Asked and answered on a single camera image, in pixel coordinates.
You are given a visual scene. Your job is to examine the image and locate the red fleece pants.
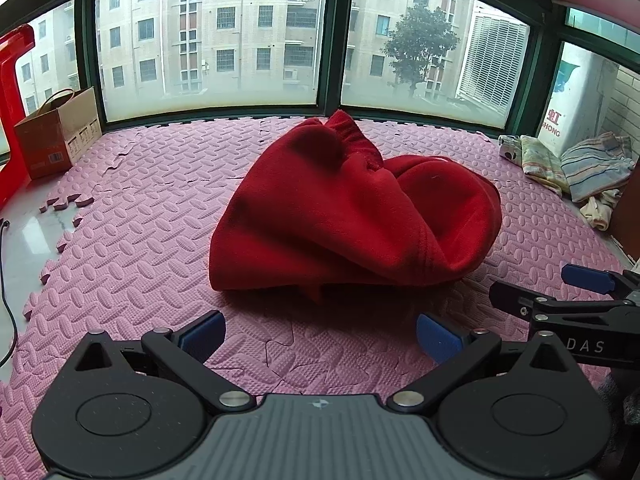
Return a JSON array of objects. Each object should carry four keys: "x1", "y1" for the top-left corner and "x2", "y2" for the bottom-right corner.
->
[{"x1": 208, "y1": 111, "x2": 502, "y2": 292}]

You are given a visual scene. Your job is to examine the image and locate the brown wooden cabinet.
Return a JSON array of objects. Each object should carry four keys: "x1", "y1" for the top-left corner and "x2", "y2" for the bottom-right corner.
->
[{"x1": 608, "y1": 164, "x2": 640, "y2": 260}]

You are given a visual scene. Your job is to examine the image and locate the cream crumpled cloth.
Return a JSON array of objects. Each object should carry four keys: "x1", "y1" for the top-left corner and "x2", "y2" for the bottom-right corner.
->
[{"x1": 579, "y1": 188, "x2": 622, "y2": 232}]

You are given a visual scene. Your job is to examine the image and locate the pastel patterned cloth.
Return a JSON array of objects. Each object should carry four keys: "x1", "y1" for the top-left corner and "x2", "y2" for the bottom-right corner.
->
[{"x1": 521, "y1": 136, "x2": 570, "y2": 196}]

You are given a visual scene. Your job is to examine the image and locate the pink foam floor mat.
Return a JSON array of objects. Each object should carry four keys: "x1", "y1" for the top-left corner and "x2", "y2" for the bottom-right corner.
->
[{"x1": 1, "y1": 115, "x2": 620, "y2": 479}]

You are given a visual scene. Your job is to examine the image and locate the white appliance box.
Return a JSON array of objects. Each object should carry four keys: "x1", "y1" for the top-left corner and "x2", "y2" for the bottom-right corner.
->
[{"x1": 538, "y1": 42, "x2": 620, "y2": 157}]

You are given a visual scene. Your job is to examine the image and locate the red plastic stool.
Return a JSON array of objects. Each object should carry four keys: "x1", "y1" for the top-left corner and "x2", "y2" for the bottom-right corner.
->
[{"x1": 0, "y1": 24, "x2": 35, "y2": 207}]

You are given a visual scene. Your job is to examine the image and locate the brown cardboard box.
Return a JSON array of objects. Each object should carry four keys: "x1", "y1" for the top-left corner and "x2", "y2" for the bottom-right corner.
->
[{"x1": 14, "y1": 88, "x2": 102, "y2": 180}]

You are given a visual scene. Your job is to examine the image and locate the black power cable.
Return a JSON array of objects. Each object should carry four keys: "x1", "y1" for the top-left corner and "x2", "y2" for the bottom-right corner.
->
[{"x1": 0, "y1": 218, "x2": 20, "y2": 369}]

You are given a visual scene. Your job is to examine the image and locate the green window frame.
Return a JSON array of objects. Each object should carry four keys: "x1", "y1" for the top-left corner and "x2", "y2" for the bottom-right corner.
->
[{"x1": 1, "y1": 0, "x2": 639, "y2": 133}]

